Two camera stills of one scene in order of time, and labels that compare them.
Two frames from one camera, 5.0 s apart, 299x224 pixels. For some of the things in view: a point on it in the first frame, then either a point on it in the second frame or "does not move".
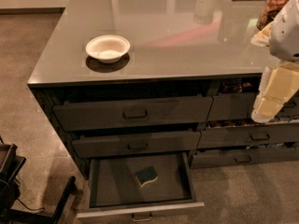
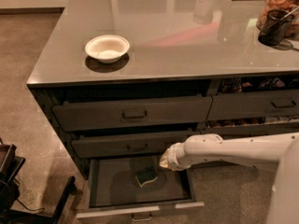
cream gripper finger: (263, 37) → (170, 153)
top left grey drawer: (84, 116) does not move
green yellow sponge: (146, 175) does not move
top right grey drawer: (238, 106) does not move
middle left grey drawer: (130, 144) does not move
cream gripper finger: (279, 83) → (165, 161)
